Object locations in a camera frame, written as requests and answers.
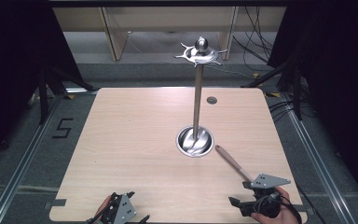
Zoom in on person's left hand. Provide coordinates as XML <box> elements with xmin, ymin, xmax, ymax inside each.
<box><xmin>93</xmin><ymin>194</ymin><xmax>114</xmax><ymax>220</ymax></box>

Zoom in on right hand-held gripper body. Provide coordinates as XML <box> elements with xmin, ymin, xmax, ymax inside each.
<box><xmin>238</xmin><ymin>173</ymin><xmax>292</xmax><ymax>219</ymax></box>

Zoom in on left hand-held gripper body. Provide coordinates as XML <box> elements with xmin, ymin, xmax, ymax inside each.
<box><xmin>88</xmin><ymin>191</ymin><xmax>138</xmax><ymax>224</ymax></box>

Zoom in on bundle of black hanging cables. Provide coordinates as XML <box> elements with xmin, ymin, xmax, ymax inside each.
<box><xmin>231</xmin><ymin>6</ymin><xmax>275</xmax><ymax>73</ymax></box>

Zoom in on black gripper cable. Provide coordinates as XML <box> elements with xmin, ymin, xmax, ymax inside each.
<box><xmin>272</xmin><ymin>191</ymin><xmax>304</xmax><ymax>224</ymax></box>

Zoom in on aluminium floor rail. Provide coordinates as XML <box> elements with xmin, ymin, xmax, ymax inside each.
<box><xmin>0</xmin><ymin>92</ymin><xmax>63</xmax><ymax>224</ymax></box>
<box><xmin>280</xmin><ymin>92</ymin><xmax>355</xmax><ymax>224</ymax></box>

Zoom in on stainless steel utensil rack stand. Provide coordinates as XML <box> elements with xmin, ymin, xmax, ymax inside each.
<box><xmin>173</xmin><ymin>35</ymin><xmax>228</xmax><ymax>159</ymax></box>

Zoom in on black floor cables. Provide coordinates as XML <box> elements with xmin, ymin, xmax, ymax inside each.
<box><xmin>268</xmin><ymin>98</ymin><xmax>296</xmax><ymax>123</ymax></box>

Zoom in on beige wooden desk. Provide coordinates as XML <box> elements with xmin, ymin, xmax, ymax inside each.
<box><xmin>51</xmin><ymin>6</ymin><xmax>287</xmax><ymax>62</ymax></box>

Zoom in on wooden handled kitchen utensil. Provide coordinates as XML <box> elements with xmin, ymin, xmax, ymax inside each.
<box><xmin>214</xmin><ymin>145</ymin><xmax>255</xmax><ymax>184</ymax></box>

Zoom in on dark curtain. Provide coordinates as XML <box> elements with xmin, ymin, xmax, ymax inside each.
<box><xmin>267</xmin><ymin>0</ymin><xmax>358</xmax><ymax>200</ymax></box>
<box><xmin>0</xmin><ymin>0</ymin><xmax>85</xmax><ymax>171</ymax></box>

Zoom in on person's right hand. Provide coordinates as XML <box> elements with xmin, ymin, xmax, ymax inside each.
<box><xmin>250</xmin><ymin>186</ymin><xmax>303</xmax><ymax>224</ymax></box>

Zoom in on black tripod stand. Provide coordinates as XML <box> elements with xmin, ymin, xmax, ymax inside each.
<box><xmin>241</xmin><ymin>58</ymin><xmax>312</xmax><ymax>121</ymax></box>
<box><xmin>27</xmin><ymin>65</ymin><xmax>98</xmax><ymax>126</ymax></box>

